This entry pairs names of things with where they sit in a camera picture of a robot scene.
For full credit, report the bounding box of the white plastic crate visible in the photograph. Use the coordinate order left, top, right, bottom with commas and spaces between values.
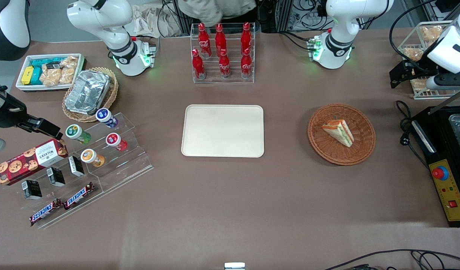
15, 53, 86, 93

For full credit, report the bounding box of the red lid cup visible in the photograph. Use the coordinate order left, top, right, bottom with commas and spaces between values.
105, 133, 128, 152

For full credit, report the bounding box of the snickers chocolate bar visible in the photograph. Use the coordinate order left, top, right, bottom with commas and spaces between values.
63, 182, 96, 210
29, 199, 63, 227

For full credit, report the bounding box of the aluminium profile bar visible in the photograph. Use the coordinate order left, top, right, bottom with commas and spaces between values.
428, 89, 460, 115

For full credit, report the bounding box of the triangle sandwich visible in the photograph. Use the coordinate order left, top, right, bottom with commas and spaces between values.
322, 120, 355, 148

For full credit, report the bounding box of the small black carton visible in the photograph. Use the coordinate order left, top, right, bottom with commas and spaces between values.
47, 167, 66, 187
21, 180, 43, 200
68, 156, 85, 177

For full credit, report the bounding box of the long teal snack pack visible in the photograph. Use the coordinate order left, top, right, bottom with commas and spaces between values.
30, 58, 63, 69

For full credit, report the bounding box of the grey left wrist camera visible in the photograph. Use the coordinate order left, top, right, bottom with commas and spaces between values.
426, 74, 460, 90

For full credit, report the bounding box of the white wire shelf rack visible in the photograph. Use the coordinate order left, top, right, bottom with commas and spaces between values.
398, 21, 460, 100

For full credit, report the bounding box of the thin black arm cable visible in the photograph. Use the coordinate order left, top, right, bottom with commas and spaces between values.
389, 0, 446, 75

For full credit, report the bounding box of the clear acrylic stepped cup stand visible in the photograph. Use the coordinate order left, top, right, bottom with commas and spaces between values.
67, 112, 154, 192

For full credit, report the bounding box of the black power cable with plug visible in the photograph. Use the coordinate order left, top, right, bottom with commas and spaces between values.
396, 100, 431, 171

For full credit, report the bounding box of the red cola bottle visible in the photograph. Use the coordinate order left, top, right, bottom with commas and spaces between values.
219, 49, 231, 79
215, 24, 227, 57
198, 23, 212, 59
241, 48, 253, 79
192, 49, 207, 80
241, 22, 252, 55

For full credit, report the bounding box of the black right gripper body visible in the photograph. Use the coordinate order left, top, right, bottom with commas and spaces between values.
0, 81, 29, 130

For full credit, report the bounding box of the long black floor cable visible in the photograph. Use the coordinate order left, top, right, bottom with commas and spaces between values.
324, 249, 460, 270

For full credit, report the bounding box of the clear bag of crackers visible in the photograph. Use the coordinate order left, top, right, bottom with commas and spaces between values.
40, 67, 62, 86
60, 56, 78, 85

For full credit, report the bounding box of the orange lid cup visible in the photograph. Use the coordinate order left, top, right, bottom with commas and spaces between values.
80, 148, 105, 168

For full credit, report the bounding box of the green lid cup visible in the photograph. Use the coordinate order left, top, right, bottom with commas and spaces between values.
65, 124, 92, 145

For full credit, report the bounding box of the oval light wicker basket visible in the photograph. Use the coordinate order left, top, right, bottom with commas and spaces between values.
62, 67, 119, 123

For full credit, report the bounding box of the person in beige jacket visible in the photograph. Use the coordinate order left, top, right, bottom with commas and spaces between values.
177, 0, 257, 27

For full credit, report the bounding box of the clear acrylic stepped snack stand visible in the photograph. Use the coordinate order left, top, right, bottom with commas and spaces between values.
18, 150, 105, 230

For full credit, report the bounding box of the blue lid cup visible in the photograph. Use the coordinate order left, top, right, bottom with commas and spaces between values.
96, 108, 119, 128

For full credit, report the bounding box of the red tartan cookie box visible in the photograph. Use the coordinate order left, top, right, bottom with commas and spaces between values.
0, 139, 69, 186

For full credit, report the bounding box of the aluminium foil tray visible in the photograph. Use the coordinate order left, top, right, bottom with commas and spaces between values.
64, 70, 111, 116

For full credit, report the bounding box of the black appliance with yellow panel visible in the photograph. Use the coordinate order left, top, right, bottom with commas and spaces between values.
409, 106, 460, 228

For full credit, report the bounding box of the looped black floor cable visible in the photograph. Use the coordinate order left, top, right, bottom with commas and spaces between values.
410, 251, 460, 270

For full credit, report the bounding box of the beige cloth bag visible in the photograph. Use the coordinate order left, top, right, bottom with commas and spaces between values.
132, 4, 183, 38

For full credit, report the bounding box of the round brown wicker basket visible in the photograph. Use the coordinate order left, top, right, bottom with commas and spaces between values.
307, 104, 376, 166

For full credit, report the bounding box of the yellow snack pack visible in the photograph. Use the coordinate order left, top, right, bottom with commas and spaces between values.
21, 66, 35, 86

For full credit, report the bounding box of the tangled black cable bundle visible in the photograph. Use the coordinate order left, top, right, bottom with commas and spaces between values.
290, 0, 328, 31

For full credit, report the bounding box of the cream plastic tray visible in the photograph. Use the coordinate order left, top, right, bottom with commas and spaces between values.
181, 104, 265, 158

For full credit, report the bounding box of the clear acrylic bottle rack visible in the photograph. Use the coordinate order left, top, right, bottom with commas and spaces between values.
190, 22, 256, 84

